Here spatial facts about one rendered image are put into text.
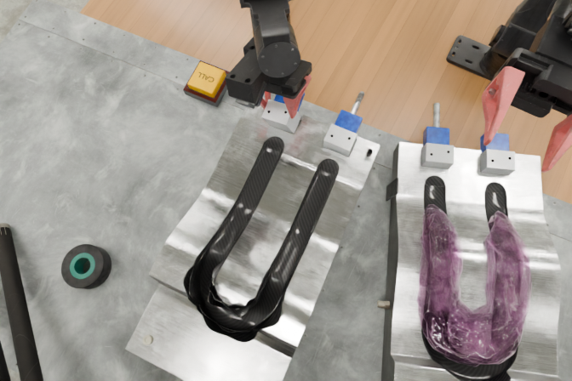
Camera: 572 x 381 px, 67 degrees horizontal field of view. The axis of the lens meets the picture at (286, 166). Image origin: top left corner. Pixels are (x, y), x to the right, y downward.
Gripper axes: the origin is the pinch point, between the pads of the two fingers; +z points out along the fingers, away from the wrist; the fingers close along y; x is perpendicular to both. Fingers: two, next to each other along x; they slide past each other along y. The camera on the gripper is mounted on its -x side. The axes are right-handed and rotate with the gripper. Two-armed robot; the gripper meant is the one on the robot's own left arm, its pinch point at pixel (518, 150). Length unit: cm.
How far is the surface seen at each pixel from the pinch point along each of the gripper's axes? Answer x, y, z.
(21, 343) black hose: 29, -50, 53
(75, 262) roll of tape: 35, -53, 40
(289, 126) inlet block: 26.7, -29.0, 0.1
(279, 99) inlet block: 26.3, -33.0, -3.3
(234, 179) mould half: 30.7, -33.8, 12.5
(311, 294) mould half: 26.3, -12.0, 23.3
